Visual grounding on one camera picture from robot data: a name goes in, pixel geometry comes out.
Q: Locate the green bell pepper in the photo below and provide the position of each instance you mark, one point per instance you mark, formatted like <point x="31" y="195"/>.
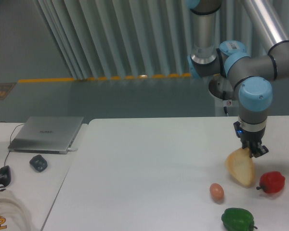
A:
<point x="238" y="219"/>

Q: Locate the silver closed laptop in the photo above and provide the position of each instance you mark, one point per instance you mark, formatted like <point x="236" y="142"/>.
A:
<point x="47" y="134"/>

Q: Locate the triangular bread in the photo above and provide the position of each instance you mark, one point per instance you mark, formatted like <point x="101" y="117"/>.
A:
<point x="241" y="166"/>

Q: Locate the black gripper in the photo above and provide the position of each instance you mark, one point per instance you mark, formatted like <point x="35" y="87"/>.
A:
<point x="251" y="140"/>

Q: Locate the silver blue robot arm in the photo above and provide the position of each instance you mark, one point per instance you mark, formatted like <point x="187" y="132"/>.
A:
<point x="250" y="78"/>

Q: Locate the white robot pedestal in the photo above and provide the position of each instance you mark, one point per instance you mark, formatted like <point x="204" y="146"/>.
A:
<point x="224" y="101"/>

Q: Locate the brown egg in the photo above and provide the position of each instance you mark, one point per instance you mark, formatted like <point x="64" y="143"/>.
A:
<point x="216" y="191"/>

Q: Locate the black computer mouse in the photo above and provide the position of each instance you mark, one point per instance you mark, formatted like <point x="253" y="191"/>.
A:
<point x="5" y="176"/>

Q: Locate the black power adapter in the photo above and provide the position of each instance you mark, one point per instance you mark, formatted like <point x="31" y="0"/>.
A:
<point x="39" y="163"/>

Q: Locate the red bell pepper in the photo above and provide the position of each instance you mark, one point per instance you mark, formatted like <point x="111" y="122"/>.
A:
<point x="271" y="182"/>

